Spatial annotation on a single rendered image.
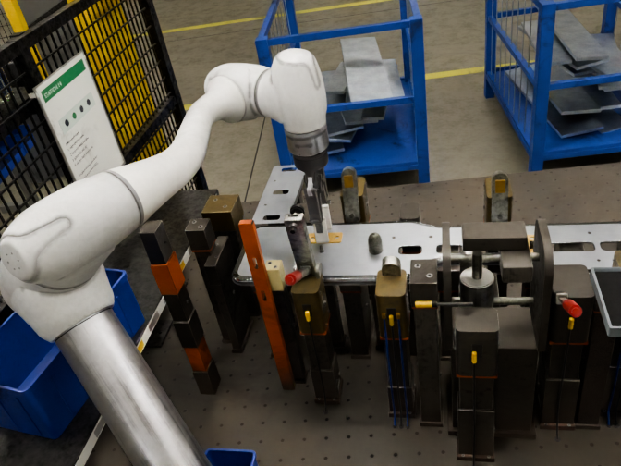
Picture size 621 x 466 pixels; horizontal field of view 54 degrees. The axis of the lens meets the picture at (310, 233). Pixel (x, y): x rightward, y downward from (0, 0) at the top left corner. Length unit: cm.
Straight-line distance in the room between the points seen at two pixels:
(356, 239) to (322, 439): 46
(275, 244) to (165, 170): 54
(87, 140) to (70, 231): 69
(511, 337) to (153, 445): 68
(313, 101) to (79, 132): 58
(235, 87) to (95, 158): 45
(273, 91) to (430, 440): 81
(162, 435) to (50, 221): 37
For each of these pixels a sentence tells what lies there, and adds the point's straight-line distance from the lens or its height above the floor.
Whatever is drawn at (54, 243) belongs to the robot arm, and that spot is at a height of 143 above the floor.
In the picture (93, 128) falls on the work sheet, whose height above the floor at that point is 129.
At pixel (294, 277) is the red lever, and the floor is 114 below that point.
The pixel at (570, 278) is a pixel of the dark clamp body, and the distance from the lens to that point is 119.
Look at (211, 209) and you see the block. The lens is 154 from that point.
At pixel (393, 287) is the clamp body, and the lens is 118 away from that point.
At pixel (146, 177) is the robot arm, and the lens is 95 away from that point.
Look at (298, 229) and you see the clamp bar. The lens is 116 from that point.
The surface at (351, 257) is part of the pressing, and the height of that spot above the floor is 100.
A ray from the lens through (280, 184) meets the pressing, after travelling 169.
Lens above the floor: 185
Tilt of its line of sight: 35 degrees down
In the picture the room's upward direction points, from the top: 11 degrees counter-clockwise
